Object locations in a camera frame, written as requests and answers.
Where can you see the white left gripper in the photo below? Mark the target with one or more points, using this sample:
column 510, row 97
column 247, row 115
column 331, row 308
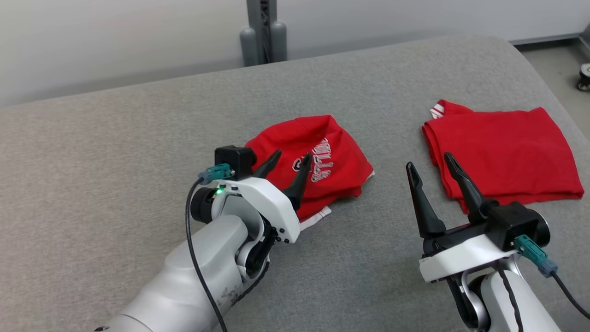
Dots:
column 272, row 203

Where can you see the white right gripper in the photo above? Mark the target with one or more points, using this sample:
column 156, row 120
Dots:
column 461, row 258

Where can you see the red basketball shorts white trim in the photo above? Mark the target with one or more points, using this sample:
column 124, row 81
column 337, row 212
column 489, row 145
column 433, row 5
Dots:
column 341, row 184

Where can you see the red basketball jersey white sleeves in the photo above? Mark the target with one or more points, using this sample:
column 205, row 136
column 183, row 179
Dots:
column 507, row 152

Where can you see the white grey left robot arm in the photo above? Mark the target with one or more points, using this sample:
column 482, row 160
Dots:
column 184, row 286

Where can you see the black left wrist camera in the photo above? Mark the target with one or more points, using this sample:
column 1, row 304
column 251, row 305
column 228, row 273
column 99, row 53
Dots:
column 235, row 159

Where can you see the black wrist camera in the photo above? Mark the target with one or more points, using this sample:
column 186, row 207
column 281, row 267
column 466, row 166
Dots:
column 235, row 159
column 511, row 223

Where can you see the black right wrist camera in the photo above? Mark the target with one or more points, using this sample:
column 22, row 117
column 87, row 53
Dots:
column 511, row 223

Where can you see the grey metal partition post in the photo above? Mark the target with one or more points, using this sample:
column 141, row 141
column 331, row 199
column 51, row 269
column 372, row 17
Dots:
column 262, row 32

